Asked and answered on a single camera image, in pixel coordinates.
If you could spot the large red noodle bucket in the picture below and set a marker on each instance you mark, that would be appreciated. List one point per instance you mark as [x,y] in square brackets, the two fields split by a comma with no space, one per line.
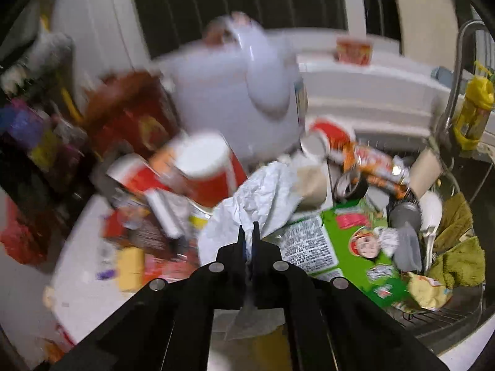
[205,170]

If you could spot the white spoon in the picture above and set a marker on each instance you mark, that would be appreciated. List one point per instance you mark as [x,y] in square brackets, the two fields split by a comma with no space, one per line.
[431,216]

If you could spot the window security grille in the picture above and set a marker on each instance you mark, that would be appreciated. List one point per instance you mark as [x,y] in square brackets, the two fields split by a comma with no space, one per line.
[212,4]

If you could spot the beige cutting board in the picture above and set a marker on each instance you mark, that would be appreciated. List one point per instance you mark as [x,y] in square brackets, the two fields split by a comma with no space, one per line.
[421,19]

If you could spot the white paper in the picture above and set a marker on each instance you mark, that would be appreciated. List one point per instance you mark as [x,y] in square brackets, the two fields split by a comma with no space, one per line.
[251,201]

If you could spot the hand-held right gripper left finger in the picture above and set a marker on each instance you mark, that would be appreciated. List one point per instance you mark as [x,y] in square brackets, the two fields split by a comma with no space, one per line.
[232,278]

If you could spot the red and white paper cup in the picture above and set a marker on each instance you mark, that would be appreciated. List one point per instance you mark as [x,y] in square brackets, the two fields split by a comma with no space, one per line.
[328,139]

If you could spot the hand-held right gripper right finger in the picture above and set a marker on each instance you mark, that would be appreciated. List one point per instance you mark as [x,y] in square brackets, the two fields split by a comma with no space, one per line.
[267,274]

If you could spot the green cartoon snack bag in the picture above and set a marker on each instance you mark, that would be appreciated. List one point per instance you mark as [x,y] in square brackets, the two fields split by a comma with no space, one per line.
[348,247]

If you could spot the steel kitchen faucet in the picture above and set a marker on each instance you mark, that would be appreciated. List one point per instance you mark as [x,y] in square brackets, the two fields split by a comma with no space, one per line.
[458,77]

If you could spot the red plastic bag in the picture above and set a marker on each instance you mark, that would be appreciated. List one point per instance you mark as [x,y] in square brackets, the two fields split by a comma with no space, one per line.
[23,235]

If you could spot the yellow drink bottle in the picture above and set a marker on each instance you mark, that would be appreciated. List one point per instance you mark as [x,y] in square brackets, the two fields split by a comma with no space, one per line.
[473,112]

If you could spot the small red noodle cup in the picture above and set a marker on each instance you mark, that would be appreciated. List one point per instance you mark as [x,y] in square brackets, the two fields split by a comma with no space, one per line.
[354,51]

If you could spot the pale pink rice cooker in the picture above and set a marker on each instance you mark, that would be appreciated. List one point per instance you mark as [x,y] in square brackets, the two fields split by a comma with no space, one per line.
[216,85]

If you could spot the yellow chip bag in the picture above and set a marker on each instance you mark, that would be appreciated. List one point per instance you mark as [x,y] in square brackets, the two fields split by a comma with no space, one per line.
[427,291]

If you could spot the silver foil packet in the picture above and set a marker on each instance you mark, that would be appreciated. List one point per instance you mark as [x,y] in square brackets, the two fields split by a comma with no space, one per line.
[166,212]

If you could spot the grey plastic cup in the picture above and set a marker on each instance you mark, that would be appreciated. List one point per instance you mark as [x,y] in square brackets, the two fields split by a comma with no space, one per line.
[406,232]

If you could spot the yellow-green dish cloth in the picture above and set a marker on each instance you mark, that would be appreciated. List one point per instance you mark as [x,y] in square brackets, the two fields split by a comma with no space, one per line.
[460,262]

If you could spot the olive dish cloth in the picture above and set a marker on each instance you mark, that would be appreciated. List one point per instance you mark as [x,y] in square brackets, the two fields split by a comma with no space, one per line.
[456,216]

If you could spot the yellow packet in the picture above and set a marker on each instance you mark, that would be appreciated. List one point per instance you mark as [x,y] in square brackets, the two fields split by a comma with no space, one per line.
[130,270]

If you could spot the orange snack wrapper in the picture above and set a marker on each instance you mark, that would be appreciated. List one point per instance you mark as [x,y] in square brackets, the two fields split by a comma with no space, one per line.
[379,166]

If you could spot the red-brown clay slow cooker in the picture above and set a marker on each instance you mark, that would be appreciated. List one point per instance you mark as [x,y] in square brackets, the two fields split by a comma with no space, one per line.
[127,123]

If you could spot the blue sponge box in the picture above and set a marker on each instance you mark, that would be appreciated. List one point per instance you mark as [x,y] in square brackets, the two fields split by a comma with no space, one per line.
[441,76]

